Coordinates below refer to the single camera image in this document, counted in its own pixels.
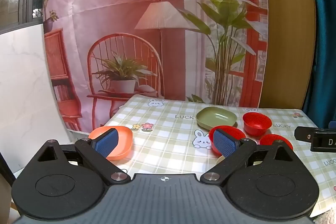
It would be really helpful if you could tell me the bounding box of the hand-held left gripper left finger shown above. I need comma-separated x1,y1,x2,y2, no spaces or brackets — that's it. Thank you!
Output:
25,127,131,185

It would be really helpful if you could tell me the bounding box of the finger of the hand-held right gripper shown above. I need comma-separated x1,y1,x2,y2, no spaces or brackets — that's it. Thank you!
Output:
294,126,319,142

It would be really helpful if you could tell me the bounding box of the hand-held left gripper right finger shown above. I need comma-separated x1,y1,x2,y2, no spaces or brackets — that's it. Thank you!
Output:
200,128,310,185

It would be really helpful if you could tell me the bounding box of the orange plate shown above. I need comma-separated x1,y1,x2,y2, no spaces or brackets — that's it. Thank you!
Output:
88,126,133,161

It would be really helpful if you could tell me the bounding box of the red bowl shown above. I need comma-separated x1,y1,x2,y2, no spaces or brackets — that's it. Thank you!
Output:
242,112,272,136
259,134,294,152
209,125,247,157

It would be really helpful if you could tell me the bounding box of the green plate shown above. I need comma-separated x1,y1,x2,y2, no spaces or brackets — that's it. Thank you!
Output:
196,106,237,128

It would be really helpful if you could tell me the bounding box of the checked rabbit print tablecloth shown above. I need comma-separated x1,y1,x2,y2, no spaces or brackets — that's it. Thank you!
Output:
104,94,336,216

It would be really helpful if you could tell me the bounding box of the white marble board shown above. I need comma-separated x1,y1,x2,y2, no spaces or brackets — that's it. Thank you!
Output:
0,23,75,180

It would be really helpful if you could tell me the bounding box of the yellow wooden panel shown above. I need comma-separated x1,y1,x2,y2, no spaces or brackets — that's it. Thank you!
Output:
259,0,317,110

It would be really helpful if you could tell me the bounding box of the teal curtain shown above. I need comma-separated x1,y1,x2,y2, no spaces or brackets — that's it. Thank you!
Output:
302,0,336,130

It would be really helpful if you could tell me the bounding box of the printed wall cloth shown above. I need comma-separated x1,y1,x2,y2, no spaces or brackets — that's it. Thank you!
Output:
42,0,269,134

